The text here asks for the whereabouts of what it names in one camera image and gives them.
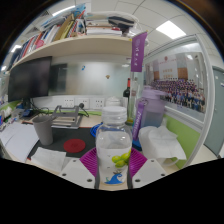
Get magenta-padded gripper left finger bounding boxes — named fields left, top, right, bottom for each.
left=59, top=147, right=99, bottom=190

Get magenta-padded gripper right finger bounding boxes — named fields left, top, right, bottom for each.
left=127, top=147, right=168, bottom=190

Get clear printed-label water bottle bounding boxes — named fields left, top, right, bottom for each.
left=95, top=105, right=133, bottom=186

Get large purple water jug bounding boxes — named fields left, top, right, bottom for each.
left=132, top=85, right=166, bottom=141

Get flat round red coaster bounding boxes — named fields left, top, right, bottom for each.
left=63, top=138, right=87, bottom=154

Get crumpled white tissue pile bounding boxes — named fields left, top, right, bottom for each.
left=138, top=125, right=188, bottom=166

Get white paper napkin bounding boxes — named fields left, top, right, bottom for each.
left=30, top=146, right=68, bottom=173

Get black red-edged desk mat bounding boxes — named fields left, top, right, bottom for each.
left=27, top=126, right=101, bottom=161

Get grey ribbed cup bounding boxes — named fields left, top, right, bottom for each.
left=31, top=115, right=54, bottom=146

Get grey metal laptop stand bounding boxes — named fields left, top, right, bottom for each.
left=50, top=104, right=84, bottom=130

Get white paper sheets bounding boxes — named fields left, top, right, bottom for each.
left=0, top=121, right=40, bottom=163

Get small blue device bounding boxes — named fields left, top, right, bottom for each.
left=20, top=109, right=34, bottom=118

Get white lidded jar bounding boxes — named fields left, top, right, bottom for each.
left=105, top=95, right=122, bottom=108

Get dark wine bottle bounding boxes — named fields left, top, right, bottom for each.
left=122, top=77, right=131, bottom=108

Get large group photo poster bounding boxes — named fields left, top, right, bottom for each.
left=143, top=53, right=206, bottom=114

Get grey-green door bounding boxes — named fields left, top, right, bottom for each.
left=203, top=65, right=224, bottom=158

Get black computer monitor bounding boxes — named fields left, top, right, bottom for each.
left=7, top=55, right=53, bottom=111

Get purple hanging pennant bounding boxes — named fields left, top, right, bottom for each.
left=130, top=31, right=149, bottom=73

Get coiled blue cable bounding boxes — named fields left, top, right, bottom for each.
left=89, top=121, right=103, bottom=138

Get black cable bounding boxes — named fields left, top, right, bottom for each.
left=31, top=103, right=91, bottom=118

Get white wall socket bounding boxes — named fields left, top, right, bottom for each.
left=78, top=97, right=90, bottom=109
left=63, top=97, right=75, bottom=108
left=93, top=97, right=105, bottom=109

